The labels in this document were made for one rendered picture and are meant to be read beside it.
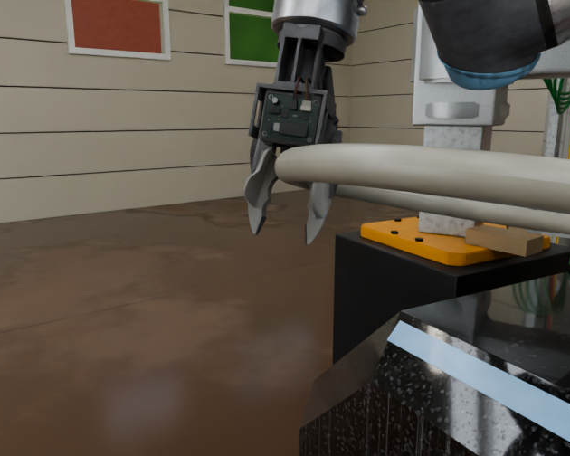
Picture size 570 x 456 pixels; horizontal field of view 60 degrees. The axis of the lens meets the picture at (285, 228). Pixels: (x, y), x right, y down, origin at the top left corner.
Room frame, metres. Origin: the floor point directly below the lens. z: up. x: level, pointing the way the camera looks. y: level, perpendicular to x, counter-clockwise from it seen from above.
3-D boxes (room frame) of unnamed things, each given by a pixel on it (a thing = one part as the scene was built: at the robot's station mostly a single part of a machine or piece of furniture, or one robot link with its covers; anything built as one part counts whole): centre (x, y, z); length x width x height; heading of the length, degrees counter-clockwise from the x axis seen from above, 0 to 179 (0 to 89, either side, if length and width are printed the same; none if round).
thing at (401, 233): (1.75, -0.60, 0.76); 0.49 x 0.49 x 0.05; 30
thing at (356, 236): (1.75, -0.60, 0.37); 0.66 x 0.66 x 0.74; 30
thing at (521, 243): (1.51, -0.68, 0.81); 0.20 x 0.10 x 0.05; 38
